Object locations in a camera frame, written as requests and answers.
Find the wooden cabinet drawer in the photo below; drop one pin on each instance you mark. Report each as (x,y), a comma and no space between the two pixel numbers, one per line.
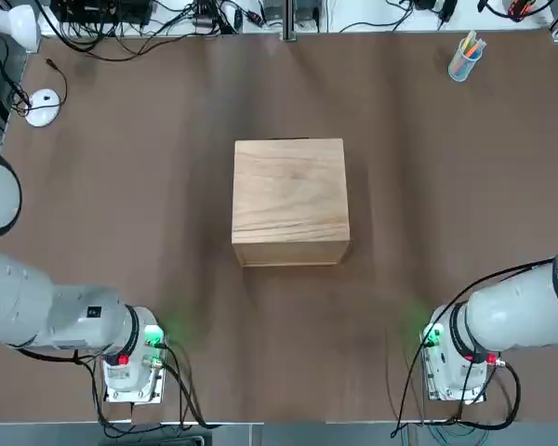
(288,138)

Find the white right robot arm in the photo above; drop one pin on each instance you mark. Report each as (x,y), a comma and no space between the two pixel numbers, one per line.
(516,316)

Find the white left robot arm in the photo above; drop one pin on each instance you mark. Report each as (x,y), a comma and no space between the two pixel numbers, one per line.
(51,316)

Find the wooden cabinet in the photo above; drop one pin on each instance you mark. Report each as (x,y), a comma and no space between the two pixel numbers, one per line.
(288,200)

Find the black power supply box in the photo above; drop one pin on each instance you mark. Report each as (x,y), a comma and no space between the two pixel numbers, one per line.
(274,9)

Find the clear plastic pen cup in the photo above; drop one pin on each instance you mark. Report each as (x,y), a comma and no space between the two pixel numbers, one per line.
(460,69)

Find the orange highlighter pen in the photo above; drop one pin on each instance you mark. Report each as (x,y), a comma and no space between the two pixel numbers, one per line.
(473,52)

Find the yellow highlighter pen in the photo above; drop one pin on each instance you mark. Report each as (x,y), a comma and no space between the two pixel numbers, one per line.
(469,42)

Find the black power adapter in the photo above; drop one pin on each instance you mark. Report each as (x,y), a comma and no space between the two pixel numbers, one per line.
(447,9)
(427,4)

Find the black electronics box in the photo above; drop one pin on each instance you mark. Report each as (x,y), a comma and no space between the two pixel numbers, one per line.
(121,11)

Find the red drink can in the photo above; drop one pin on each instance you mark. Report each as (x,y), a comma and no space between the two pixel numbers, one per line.
(523,9)

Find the white desk lamp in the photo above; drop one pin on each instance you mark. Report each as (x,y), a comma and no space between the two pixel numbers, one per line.
(9,23)

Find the aluminium frame post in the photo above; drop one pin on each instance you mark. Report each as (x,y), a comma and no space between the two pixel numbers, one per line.
(557,35)
(288,23)

